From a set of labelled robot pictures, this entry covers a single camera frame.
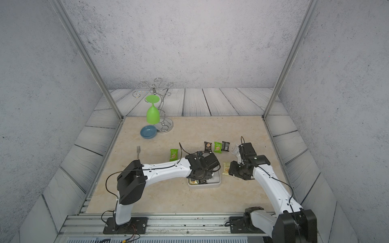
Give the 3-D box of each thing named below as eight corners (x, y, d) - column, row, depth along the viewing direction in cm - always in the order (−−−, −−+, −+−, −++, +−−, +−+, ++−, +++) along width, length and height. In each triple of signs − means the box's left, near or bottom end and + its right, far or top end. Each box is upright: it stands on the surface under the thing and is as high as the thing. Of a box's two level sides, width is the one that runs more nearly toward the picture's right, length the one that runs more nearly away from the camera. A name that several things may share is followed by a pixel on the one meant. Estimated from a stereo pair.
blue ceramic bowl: (140, 140, 110) (138, 136, 107) (143, 129, 117) (142, 125, 114) (155, 140, 110) (154, 136, 107) (158, 129, 117) (157, 125, 114)
